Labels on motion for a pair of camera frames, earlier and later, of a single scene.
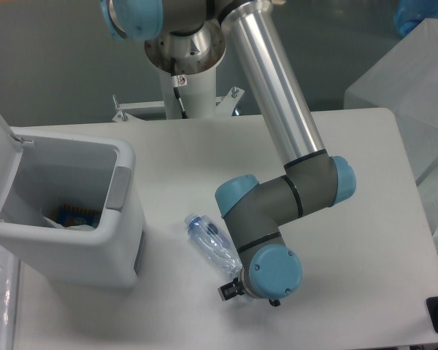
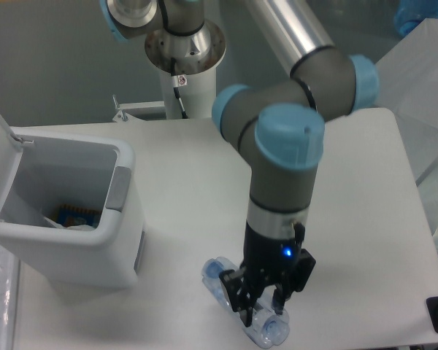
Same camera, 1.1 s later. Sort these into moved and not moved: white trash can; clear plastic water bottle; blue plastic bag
Moved: clear plastic water bottle
Not moved: white trash can; blue plastic bag
